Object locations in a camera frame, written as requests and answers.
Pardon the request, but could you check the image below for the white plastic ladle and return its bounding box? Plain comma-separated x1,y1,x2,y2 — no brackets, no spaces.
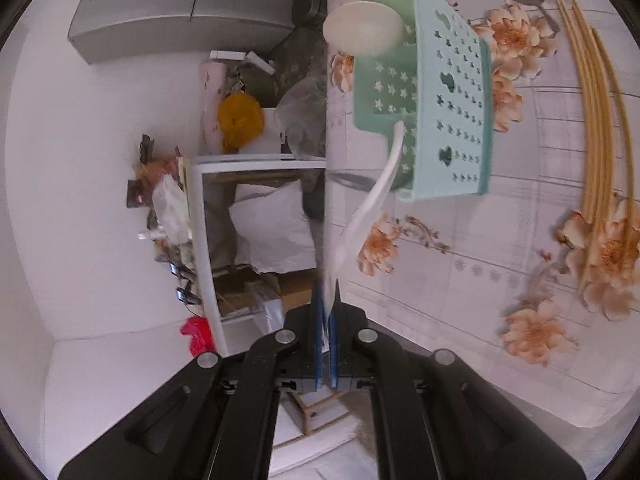
320,1,407,347

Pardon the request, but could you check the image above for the white woven sack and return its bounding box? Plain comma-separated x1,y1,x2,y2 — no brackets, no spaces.
229,180,322,276

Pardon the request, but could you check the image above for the red plastic bag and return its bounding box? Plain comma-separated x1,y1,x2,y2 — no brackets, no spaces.
180,316,217,359

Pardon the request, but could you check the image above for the white side desk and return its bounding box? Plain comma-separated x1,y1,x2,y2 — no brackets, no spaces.
187,154,329,359

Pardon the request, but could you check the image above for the white folded rack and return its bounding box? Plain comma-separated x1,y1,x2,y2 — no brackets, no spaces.
210,50,277,76

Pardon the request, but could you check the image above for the green star-cutout utensil holder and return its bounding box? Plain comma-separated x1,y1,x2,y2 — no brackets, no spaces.
350,0,494,204

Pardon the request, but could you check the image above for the floral plaid tablecloth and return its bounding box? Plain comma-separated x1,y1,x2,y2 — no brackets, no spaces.
320,0,640,429

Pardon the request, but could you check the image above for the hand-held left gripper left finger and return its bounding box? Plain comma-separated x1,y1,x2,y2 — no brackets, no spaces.
57,282,329,480

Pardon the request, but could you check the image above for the crumpled clear plastic wrap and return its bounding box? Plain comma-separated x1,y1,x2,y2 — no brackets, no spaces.
274,72,329,162

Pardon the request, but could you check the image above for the yellow bag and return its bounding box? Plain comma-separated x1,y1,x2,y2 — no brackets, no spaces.
217,91,265,152

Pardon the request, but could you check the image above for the clear plastic bag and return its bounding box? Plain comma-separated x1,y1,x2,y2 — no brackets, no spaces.
150,175,194,247

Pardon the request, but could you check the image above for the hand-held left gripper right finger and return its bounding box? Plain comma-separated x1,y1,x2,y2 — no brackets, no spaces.
328,280,586,480

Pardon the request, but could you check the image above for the brown box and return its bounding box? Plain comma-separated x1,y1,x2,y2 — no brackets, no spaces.
126,177,153,209

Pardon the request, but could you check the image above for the bundle of wooden chopsticks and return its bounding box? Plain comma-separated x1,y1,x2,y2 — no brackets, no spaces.
556,0,629,298

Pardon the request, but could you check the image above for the silver refrigerator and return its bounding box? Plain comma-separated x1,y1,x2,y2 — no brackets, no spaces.
67,0,301,66

